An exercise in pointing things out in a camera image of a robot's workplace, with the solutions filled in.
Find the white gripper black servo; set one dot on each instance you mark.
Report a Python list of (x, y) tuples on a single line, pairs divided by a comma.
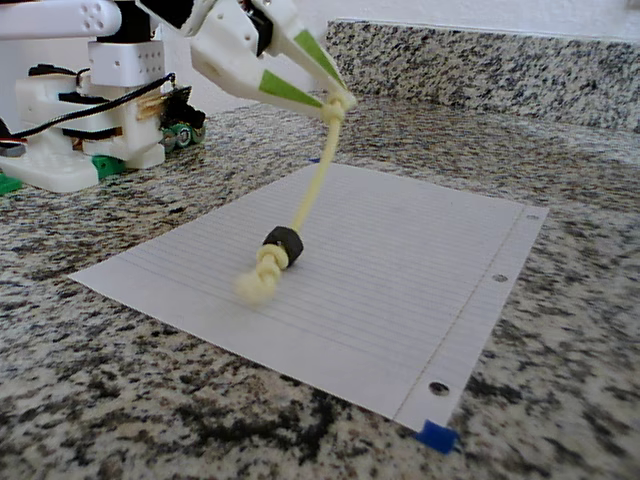
[(223, 56)]

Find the black hex nut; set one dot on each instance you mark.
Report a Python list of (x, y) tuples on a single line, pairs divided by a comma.
[(290, 245)]

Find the white robot arm with base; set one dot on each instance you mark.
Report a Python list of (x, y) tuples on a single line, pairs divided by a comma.
[(125, 60)]

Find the black controller board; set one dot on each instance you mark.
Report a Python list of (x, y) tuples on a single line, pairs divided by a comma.
[(182, 107)]

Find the wooden stick shims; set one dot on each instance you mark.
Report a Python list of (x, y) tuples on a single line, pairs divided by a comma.
[(150, 107)]

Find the green table clamp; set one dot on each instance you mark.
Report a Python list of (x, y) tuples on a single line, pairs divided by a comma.
[(9, 185), (107, 167)]

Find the lined white paper sheet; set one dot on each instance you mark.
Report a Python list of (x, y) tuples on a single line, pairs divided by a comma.
[(375, 280)]

